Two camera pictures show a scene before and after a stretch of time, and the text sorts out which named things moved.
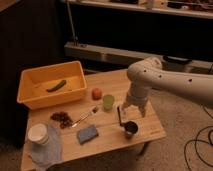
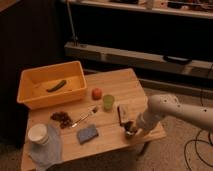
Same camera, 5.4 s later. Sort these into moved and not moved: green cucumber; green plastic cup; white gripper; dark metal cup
Moved: white gripper
Not moved: green plastic cup; dark metal cup; green cucumber
